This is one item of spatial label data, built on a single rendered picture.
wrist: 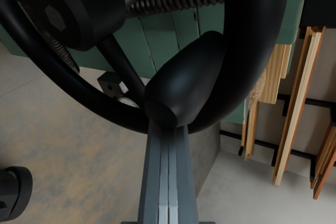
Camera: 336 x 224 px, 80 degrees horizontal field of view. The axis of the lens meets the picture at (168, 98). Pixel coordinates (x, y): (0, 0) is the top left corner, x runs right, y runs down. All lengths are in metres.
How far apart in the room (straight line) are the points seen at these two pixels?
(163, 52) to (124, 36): 0.09
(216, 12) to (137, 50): 0.26
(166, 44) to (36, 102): 0.82
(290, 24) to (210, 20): 0.07
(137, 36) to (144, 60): 0.06
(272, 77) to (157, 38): 0.29
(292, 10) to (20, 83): 1.00
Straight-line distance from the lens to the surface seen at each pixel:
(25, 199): 1.01
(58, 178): 1.31
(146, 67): 0.45
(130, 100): 0.45
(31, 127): 1.12
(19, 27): 0.29
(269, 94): 0.57
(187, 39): 0.24
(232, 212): 3.71
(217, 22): 0.22
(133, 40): 0.43
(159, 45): 0.40
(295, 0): 0.20
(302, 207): 3.99
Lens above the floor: 0.96
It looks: 30 degrees down
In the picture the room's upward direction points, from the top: 102 degrees clockwise
